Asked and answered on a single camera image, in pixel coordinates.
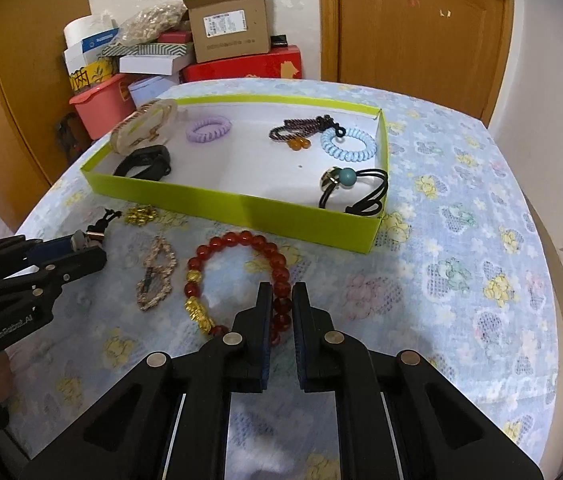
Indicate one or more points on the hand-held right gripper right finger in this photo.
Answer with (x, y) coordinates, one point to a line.
(300, 350)

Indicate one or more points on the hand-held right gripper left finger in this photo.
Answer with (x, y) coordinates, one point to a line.
(264, 350)

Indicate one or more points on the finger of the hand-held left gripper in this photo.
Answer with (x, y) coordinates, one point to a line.
(54, 249)
(81, 262)

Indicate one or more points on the lime green shallow box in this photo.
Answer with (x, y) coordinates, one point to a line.
(261, 215)

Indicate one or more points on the gold flower charm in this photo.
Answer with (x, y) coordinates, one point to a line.
(140, 215)

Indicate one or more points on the rhinestone brooch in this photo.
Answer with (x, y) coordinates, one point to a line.
(154, 285)

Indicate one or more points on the brown bag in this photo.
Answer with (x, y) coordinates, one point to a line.
(74, 132)

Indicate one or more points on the pink plastic bin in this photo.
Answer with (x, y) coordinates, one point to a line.
(101, 110)

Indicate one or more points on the wooden wardrobe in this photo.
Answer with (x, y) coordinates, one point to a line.
(21, 85)

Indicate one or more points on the yellow patterned box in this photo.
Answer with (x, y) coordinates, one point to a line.
(86, 77)

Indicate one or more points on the light blue container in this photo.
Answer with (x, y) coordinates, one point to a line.
(149, 92)

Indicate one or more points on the white box blue label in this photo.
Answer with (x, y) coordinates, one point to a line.
(91, 47)

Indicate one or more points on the white flat box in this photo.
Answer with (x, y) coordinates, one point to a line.
(146, 64)

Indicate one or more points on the green striped flat box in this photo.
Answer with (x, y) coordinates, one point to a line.
(151, 49)

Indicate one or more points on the white paper roll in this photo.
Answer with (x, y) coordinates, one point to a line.
(84, 27)

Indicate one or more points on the small dark red box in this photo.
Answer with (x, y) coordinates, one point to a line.
(174, 37)

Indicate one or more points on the clear bag of shells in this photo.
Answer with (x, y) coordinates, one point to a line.
(151, 22)

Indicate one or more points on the large red gift box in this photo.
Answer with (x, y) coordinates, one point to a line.
(241, 67)

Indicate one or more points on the open cardboard box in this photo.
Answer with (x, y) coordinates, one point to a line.
(231, 30)

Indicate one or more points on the small black item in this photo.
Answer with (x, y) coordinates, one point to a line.
(278, 42)

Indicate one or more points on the wooden door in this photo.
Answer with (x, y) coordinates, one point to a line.
(411, 35)

